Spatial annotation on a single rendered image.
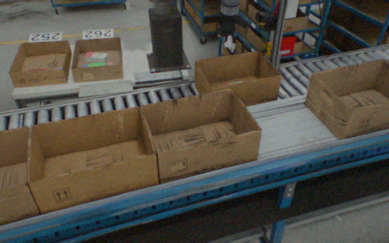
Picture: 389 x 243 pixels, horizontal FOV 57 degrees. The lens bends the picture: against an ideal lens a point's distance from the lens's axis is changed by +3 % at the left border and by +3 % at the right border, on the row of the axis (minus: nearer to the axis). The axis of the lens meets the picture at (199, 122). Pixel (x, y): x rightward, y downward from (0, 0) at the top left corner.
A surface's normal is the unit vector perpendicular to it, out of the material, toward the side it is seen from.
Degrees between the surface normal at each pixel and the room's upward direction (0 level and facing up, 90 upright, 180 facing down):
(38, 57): 1
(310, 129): 0
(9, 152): 90
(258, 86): 91
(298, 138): 0
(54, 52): 88
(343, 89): 89
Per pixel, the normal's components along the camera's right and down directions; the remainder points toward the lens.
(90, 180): 0.32, 0.59
